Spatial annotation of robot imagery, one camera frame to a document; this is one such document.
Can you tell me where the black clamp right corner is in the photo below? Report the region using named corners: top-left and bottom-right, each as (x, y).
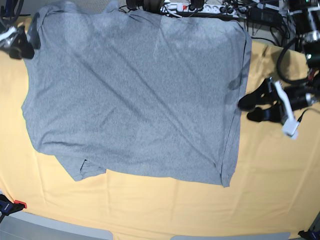
top-left (298, 221), bottom-right (320, 240)

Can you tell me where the red black table clamp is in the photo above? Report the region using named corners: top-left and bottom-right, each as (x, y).
top-left (0, 194), bottom-right (27, 216)

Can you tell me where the white power strip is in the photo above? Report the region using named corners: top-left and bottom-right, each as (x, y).
top-left (160, 0), bottom-right (249, 19)

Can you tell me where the grey t-shirt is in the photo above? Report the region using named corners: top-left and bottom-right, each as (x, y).
top-left (21, 0), bottom-right (252, 187)

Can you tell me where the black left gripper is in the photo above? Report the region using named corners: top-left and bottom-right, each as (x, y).
top-left (237, 82), bottom-right (320, 123)

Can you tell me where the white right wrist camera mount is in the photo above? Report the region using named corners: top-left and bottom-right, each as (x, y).
top-left (0, 26), bottom-right (17, 48)

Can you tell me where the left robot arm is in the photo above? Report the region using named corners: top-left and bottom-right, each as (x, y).
top-left (237, 0), bottom-right (320, 124)

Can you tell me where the black power adapter box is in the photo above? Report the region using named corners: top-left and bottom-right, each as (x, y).
top-left (248, 7), bottom-right (283, 27)

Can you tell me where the yellow tablecloth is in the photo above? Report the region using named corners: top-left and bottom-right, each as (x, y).
top-left (0, 53), bottom-right (320, 240)

